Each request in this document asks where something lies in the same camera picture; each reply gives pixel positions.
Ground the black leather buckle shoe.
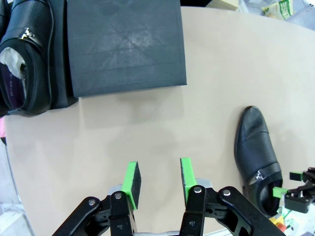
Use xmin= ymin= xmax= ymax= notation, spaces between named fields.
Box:
xmin=233 ymin=105 xmax=284 ymax=217
xmin=0 ymin=0 xmax=11 ymax=44
xmin=0 ymin=0 xmax=55 ymax=116

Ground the green white printed package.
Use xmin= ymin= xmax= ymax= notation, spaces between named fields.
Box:
xmin=260 ymin=0 xmax=296 ymax=20

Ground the brown cardboard box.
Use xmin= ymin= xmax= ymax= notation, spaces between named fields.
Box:
xmin=206 ymin=0 xmax=241 ymax=10

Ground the right black tray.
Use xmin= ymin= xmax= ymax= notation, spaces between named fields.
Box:
xmin=64 ymin=0 xmax=189 ymax=98

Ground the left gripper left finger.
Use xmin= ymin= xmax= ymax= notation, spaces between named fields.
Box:
xmin=51 ymin=161 xmax=143 ymax=236

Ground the white tissue paper stuffing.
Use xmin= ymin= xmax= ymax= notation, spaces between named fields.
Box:
xmin=0 ymin=46 xmax=25 ymax=79

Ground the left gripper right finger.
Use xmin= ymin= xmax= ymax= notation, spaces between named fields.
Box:
xmin=179 ymin=157 xmax=288 ymax=236

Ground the yellow emergency stop box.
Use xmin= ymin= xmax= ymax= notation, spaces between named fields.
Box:
xmin=272 ymin=212 xmax=292 ymax=231

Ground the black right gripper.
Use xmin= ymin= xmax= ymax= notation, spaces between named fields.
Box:
xmin=273 ymin=167 xmax=315 ymax=214

